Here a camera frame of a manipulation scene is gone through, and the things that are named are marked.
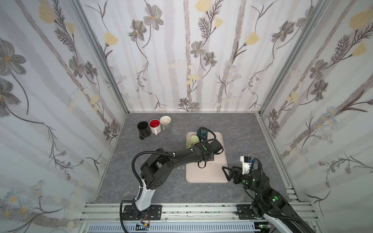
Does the beige rectangular tray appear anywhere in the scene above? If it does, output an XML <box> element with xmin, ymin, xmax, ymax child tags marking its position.
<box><xmin>185</xmin><ymin>132</ymin><xmax>228</xmax><ymax>183</ymax></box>

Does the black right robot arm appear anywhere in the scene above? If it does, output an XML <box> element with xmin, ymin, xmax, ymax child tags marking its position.
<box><xmin>222</xmin><ymin>156</ymin><xmax>314</xmax><ymax>233</ymax></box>

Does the white cream mug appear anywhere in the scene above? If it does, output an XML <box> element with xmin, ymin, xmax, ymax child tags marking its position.
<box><xmin>149</xmin><ymin>119</ymin><xmax>162</xmax><ymax>136</ymax></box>

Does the dark green mug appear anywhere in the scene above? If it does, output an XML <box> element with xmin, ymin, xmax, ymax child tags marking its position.
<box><xmin>197</xmin><ymin>127</ymin><xmax>208</xmax><ymax>141</ymax></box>

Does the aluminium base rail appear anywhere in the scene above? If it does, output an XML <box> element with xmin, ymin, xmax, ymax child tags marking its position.
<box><xmin>78</xmin><ymin>202</ymin><xmax>318</xmax><ymax>233</ymax></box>

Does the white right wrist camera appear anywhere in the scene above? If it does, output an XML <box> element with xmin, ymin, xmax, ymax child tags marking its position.
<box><xmin>240</xmin><ymin>156</ymin><xmax>253</xmax><ymax>175</ymax></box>

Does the grey mug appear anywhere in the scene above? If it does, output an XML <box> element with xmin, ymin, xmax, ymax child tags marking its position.
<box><xmin>160</xmin><ymin>116</ymin><xmax>172</xmax><ymax>132</ymax></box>

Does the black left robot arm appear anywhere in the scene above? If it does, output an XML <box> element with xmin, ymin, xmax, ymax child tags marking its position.
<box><xmin>119</xmin><ymin>127</ymin><xmax>224</xmax><ymax>233</ymax></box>

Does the light green mug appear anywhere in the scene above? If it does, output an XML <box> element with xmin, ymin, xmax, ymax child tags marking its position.
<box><xmin>187</xmin><ymin>135</ymin><xmax>200</xmax><ymax>148</ymax></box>

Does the black mug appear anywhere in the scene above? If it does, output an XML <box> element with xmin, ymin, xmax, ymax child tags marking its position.
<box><xmin>137</xmin><ymin>121</ymin><xmax>152</xmax><ymax>140</ymax></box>

